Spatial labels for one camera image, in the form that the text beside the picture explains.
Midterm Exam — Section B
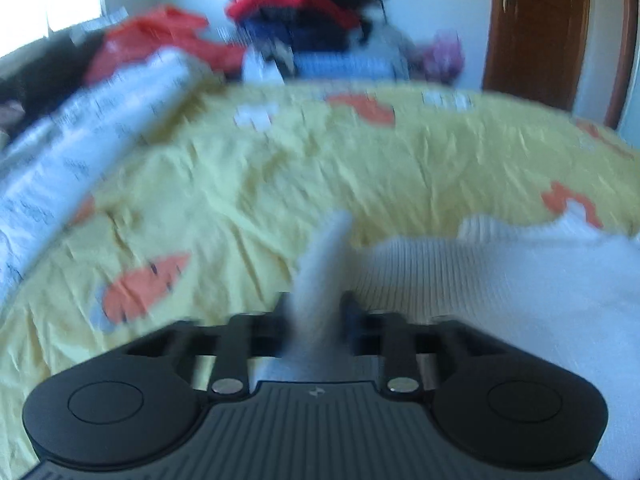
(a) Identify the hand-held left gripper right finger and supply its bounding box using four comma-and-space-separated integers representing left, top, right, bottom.
341, 291, 507, 402

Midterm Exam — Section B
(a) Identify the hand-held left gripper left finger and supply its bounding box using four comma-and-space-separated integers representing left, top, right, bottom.
122, 291, 297, 402

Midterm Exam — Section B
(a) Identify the white knit sweater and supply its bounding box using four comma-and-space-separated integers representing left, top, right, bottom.
257, 209, 640, 480

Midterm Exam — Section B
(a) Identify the dark clothes heap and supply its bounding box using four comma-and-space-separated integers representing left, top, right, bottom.
0, 29, 107, 133

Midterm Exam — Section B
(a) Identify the yellow printed bedsheet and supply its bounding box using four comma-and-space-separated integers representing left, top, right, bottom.
0, 80, 640, 480

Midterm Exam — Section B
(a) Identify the light blue knit garment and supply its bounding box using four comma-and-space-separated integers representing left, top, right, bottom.
292, 51, 396, 82

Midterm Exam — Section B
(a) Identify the white patterned blanket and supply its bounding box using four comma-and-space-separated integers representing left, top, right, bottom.
0, 49, 227, 306

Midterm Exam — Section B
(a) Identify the pink plastic bag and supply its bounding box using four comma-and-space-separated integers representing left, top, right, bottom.
419, 30, 467, 86

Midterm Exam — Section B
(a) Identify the dark blue garment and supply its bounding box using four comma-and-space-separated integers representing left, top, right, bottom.
239, 7, 362, 55

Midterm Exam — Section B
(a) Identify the red-orange cloth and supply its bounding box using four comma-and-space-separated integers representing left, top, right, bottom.
82, 4, 248, 87

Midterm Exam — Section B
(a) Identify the brown wooden door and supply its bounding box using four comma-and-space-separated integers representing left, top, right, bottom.
481, 0, 592, 112

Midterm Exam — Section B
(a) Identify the brown door frame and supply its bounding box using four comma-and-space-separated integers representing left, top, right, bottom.
602, 0, 640, 132

